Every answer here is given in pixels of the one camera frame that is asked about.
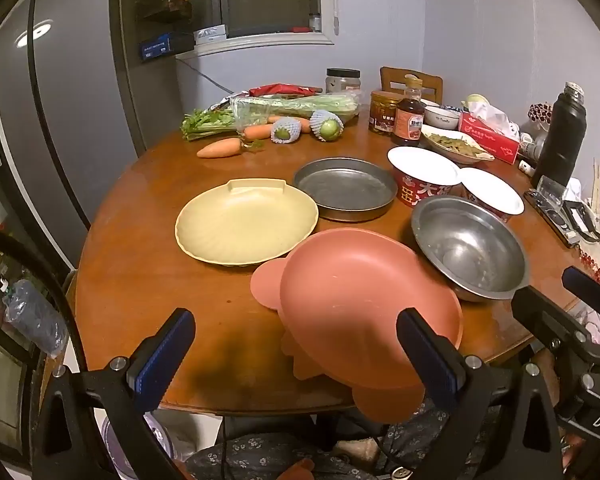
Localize dark hanging rack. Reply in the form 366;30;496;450
120;0;197;66

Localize white window frame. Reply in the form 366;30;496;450
175;0;336;57

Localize yellow plate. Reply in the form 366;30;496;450
175;178;320;267

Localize black open case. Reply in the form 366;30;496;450
524;175;600;250

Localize carrot with green top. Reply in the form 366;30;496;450
196;138;266;160

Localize red snack packet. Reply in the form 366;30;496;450
249;83;326;98

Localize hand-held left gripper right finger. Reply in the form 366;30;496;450
396;308;566;480

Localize plastic jar with black lid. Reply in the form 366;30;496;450
325;68;362;97

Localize white dish of pickled vegetables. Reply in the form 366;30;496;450
421;130;496;166

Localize pink plate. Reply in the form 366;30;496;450
250;227;465;423

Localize person's floral trousers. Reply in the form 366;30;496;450
185;405;486;480

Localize white ceramic bowl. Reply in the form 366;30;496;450
424;105;463;131

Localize clear plastic bag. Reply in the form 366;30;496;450
2;279;69;359

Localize glass jar with red label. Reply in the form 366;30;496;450
369;90;402;135

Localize blue box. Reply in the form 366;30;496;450
139;32;177;63

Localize round metal pan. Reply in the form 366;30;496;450
293;156;399;222

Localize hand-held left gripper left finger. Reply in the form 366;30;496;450
32;308;197;480

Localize dark sauce bottle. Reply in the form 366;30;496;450
392;77;426;147

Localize white plastic bottle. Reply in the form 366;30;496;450
520;131;549;159

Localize green fruit in foam net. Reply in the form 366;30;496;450
271;116;301;145
310;110;343;142

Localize white box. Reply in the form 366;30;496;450
195;25;228;44

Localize wooden chair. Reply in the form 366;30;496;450
380;66;443;107

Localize red tissue box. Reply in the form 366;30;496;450
457;101;522;165

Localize steel bowl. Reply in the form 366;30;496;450
411;195;531;303

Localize grey refrigerator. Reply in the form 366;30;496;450
0;0;148;273

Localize black thermos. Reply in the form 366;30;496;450
531;82;587;188

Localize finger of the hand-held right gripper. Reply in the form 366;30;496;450
511;286;600;346
562;266;600;306

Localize celery bunch in plastic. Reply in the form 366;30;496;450
181;92;361;142

